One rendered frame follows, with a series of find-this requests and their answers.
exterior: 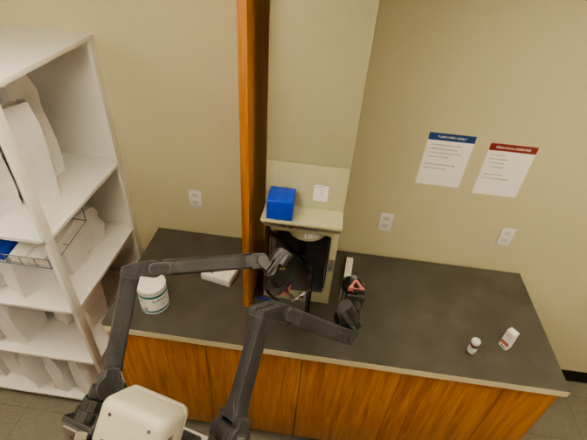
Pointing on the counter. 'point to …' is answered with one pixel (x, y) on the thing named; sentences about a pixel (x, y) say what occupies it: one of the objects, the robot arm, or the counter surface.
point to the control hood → (310, 219)
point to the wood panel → (252, 127)
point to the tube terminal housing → (284, 170)
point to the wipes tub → (153, 294)
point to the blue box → (280, 203)
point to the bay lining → (318, 255)
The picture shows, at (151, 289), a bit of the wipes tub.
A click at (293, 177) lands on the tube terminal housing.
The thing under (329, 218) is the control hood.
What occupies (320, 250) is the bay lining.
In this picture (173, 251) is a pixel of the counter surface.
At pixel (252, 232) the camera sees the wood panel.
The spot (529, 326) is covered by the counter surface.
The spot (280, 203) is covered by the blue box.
